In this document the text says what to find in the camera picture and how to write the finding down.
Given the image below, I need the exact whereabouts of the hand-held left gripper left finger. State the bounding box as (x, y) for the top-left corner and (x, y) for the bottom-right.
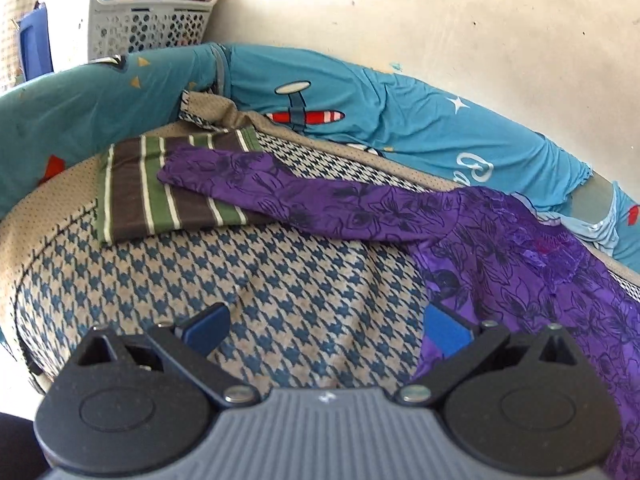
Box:
(69, 302), (261, 408)

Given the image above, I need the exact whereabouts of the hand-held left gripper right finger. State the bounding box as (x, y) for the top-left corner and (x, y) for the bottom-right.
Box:
(395, 302), (581, 407)

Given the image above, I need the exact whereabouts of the purple floral shirt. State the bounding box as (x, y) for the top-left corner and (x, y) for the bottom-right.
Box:
(156, 141), (640, 480)

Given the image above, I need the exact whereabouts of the houndstooth sofa cover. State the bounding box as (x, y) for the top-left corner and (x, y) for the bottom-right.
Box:
(0, 86), (640, 412)

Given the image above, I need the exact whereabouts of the green brown striped folded garment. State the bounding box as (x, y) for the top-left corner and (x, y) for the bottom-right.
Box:
(95, 126), (267, 249)

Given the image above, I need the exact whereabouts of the grey sofa back cushion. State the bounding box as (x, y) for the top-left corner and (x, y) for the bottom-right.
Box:
(569, 171), (619, 224)

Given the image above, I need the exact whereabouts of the blue cover with white script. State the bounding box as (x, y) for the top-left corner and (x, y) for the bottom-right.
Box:
(226, 41), (595, 217)

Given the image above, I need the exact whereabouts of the teal cover with yellow triangles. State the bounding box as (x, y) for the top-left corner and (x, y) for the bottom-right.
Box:
(0, 41), (232, 222)

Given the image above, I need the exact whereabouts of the white perforated laundry basket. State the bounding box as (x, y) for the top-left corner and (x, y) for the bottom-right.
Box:
(39, 0), (227, 74)

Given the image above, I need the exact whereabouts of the blue plastic box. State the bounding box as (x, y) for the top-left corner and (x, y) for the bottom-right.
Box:
(16, 6), (57, 82)

